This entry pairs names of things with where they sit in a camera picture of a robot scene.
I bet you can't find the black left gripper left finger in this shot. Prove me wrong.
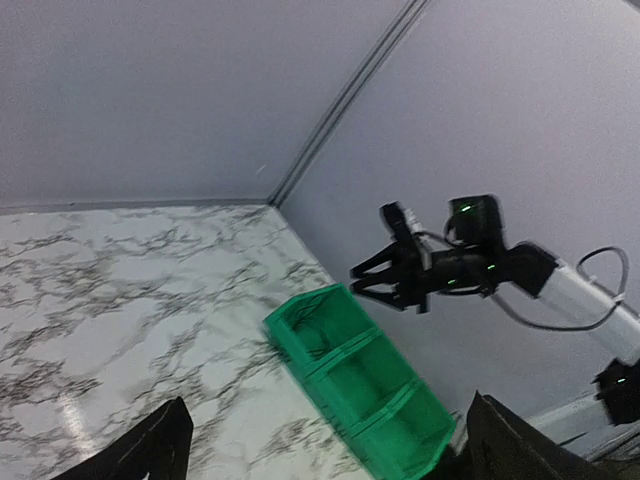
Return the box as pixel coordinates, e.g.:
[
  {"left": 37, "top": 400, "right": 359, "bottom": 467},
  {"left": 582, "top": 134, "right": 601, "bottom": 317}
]
[{"left": 54, "top": 397, "right": 194, "bottom": 480}]

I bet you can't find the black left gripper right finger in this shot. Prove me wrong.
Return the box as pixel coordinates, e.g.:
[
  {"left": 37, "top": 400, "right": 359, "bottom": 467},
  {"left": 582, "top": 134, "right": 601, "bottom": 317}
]
[{"left": 467, "top": 393, "right": 613, "bottom": 480}]

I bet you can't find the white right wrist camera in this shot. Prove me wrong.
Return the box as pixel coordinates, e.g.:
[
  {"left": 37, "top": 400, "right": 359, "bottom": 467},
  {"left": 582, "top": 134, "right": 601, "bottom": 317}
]
[{"left": 380, "top": 202, "right": 419, "bottom": 245}]

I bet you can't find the green three-compartment plastic bin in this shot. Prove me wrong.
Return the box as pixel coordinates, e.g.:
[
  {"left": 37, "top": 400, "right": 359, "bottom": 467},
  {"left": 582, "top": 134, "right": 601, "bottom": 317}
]
[{"left": 264, "top": 284, "right": 456, "bottom": 479}]

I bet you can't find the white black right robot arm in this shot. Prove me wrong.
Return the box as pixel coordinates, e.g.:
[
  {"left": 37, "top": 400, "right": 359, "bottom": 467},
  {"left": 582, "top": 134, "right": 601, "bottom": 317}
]
[{"left": 350, "top": 194, "right": 639, "bottom": 425}]

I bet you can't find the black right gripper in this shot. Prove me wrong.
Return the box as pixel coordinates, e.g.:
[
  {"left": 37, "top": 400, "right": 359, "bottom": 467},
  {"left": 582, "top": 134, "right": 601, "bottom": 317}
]
[{"left": 350, "top": 242, "right": 495, "bottom": 314}]

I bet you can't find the long black wire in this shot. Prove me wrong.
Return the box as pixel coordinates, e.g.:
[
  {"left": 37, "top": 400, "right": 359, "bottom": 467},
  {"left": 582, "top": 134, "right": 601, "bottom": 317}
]
[{"left": 287, "top": 294, "right": 341, "bottom": 359}]

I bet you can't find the aluminium back-right corner post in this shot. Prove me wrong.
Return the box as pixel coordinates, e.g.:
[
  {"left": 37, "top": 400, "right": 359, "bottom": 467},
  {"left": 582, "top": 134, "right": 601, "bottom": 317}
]
[{"left": 266, "top": 0, "right": 432, "bottom": 209}]

